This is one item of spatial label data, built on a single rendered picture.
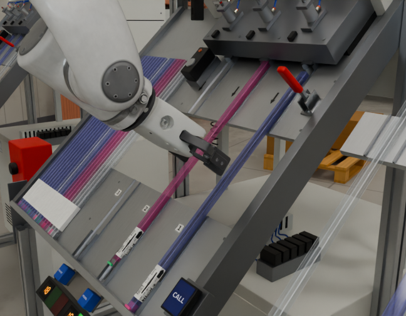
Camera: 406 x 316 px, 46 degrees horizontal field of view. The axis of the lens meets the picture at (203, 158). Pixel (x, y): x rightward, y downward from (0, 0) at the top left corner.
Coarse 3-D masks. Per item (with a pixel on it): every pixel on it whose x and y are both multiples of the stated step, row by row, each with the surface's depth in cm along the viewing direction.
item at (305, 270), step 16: (400, 112) 61; (400, 128) 60; (384, 144) 59; (368, 160) 59; (368, 176) 58; (352, 192) 57; (336, 208) 57; (352, 208) 57; (336, 224) 56; (320, 240) 56; (320, 256) 55; (304, 272) 54; (288, 288) 54; (288, 304) 53
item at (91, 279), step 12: (12, 204) 115; (24, 216) 108; (36, 228) 102; (48, 240) 96; (60, 252) 91; (72, 264) 87; (84, 276) 83; (96, 288) 79; (108, 300) 76; (120, 300) 77; (120, 312) 73; (132, 312) 73
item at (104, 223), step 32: (96, 192) 102; (128, 192) 95; (160, 192) 89; (96, 224) 94; (128, 224) 89; (160, 224) 84; (96, 256) 88; (128, 256) 83; (160, 256) 79; (192, 256) 75; (128, 288) 78; (160, 288) 74
